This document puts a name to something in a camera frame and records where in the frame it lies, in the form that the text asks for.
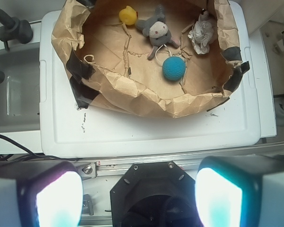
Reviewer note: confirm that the blue knitted ball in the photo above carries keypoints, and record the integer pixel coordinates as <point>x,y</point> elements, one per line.
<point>173,68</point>

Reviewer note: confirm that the white sink basin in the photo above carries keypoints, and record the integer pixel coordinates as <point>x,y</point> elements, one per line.
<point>20,90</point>

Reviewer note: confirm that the yellow rubber duck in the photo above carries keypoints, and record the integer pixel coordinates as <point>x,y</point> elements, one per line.
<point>128,16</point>

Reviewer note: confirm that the brown paper bag tray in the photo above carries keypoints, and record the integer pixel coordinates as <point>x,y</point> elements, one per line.
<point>107,66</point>

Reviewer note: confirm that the white plastic bin lid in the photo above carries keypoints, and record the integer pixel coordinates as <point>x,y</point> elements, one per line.
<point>67,131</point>

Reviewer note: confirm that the grey plush mouse toy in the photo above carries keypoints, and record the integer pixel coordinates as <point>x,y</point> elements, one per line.
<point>156,29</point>

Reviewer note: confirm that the black octagonal mount plate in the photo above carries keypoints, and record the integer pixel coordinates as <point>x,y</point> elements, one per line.
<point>154,195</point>

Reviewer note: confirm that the aluminium extrusion rail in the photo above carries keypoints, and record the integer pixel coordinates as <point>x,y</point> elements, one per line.
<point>91,168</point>

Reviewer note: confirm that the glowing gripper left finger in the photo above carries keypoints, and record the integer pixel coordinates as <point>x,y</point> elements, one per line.
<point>40,194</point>

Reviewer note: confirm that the black faucet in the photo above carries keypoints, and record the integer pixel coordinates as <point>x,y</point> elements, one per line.
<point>14,29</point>

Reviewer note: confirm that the crumpled white paper ball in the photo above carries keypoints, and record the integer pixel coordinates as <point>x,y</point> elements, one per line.
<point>202,33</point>

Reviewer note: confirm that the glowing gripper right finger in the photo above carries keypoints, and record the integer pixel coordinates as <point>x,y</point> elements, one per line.
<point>240,191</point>

